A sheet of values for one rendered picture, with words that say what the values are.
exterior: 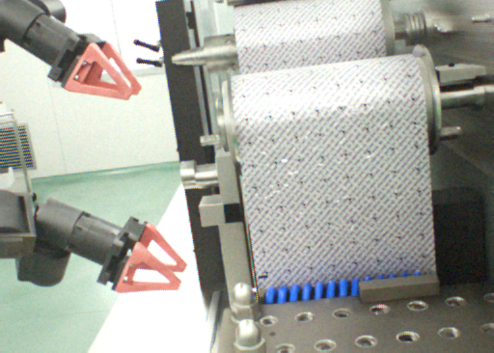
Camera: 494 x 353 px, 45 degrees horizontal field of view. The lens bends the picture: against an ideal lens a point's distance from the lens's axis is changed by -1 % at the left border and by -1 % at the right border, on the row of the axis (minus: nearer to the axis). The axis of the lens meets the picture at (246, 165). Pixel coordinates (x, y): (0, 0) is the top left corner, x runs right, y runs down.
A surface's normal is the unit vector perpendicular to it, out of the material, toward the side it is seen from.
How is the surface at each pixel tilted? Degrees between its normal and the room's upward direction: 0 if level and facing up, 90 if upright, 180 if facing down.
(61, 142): 90
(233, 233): 90
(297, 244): 90
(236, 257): 90
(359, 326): 0
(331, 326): 0
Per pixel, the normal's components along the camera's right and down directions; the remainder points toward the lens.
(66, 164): -0.04, 0.23
